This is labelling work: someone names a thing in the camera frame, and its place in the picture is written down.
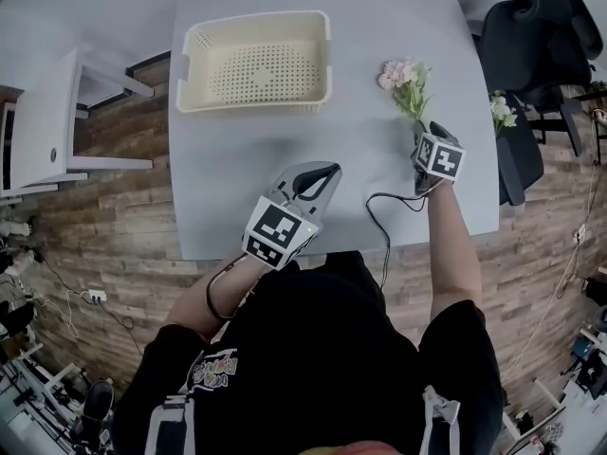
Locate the black headrest office chair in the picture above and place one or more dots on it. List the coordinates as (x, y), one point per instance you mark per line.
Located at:
(97, 410)

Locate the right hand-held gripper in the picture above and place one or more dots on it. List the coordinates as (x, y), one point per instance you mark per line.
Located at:
(438, 157)

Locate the person's black t-shirt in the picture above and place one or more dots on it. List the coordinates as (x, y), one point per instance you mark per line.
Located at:
(322, 358)

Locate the grey table top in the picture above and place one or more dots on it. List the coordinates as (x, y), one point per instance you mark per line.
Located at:
(294, 159)

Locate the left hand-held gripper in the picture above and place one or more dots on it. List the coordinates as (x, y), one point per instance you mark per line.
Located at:
(280, 232)

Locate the white artificial flowers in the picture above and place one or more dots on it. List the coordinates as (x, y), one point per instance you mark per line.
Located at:
(502, 112)

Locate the cream plastic basket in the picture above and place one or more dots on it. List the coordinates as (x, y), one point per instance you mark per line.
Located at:
(256, 64)

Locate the white side desk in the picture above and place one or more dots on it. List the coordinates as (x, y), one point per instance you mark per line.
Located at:
(42, 126)

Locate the person's left forearm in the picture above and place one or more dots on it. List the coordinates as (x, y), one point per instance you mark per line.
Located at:
(213, 292)

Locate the white power strip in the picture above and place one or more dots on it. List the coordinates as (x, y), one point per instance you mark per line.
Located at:
(97, 296)

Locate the pale pink artificial flowers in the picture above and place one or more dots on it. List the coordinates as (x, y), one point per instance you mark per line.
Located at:
(412, 88)

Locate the white frame table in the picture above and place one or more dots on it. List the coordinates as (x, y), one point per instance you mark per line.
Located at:
(7, 159)

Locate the black padded chair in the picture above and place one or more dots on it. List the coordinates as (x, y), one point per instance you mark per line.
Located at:
(519, 159)

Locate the person's right forearm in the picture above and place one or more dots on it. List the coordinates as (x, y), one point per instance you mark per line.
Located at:
(453, 254)

